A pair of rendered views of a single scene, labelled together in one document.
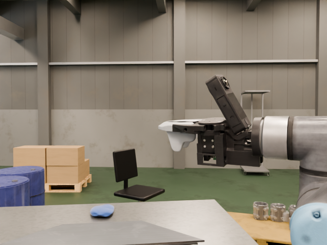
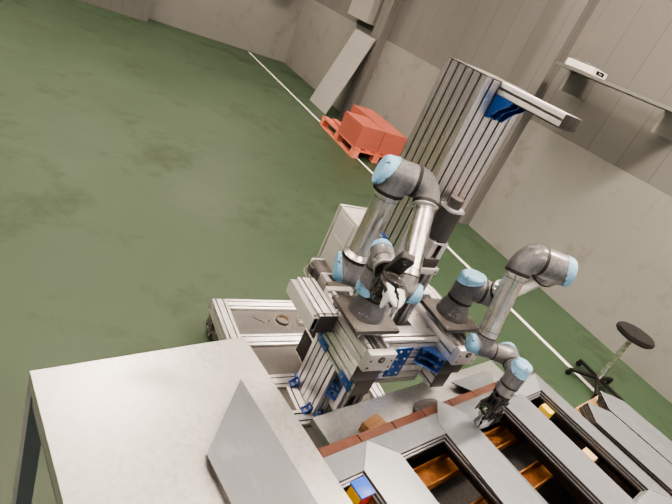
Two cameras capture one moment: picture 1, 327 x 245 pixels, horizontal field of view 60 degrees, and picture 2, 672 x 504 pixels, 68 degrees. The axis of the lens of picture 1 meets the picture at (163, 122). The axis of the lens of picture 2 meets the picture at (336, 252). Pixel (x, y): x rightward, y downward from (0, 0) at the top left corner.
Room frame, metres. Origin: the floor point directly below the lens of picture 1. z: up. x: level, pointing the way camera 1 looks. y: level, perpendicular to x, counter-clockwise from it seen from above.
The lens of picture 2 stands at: (1.53, 0.73, 2.10)
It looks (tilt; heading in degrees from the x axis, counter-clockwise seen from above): 26 degrees down; 228
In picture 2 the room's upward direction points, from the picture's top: 24 degrees clockwise
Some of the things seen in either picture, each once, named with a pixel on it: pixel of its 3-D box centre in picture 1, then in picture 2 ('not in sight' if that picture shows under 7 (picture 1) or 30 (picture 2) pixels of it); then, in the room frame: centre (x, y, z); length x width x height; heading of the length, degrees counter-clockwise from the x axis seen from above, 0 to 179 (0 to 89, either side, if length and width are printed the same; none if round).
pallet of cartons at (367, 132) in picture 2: not in sight; (362, 131); (-3.61, -5.70, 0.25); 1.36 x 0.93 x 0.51; 86
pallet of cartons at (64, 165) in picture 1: (54, 166); not in sight; (5.72, 2.21, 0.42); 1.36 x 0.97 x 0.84; 85
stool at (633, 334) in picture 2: not in sight; (615, 359); (-3.03, -0.48, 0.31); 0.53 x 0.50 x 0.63; 85
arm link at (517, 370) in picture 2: not in sight; (516, 373); (-0.14, 0.07, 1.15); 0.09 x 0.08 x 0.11; 57
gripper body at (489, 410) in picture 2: not in sight; (494, 403); (-0.13, 0.07, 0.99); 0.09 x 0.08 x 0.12; 7
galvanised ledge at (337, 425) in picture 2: not in sight; (430, 401); (-0.23, -0.20, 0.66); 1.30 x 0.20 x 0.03; 7
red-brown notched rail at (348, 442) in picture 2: not in sight; (434, 413); (-0.04, -0.06, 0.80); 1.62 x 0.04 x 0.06; 7
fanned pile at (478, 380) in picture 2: not in sight; (480, 385); (-0.58, -0.22, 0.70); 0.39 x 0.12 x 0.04; 7
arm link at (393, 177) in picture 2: not in sight; (372, 225); (0.33, -0.49, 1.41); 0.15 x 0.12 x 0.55; 151
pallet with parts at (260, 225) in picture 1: (260, 223); not in sight; (3.35, -1.16, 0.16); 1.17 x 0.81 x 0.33; 76
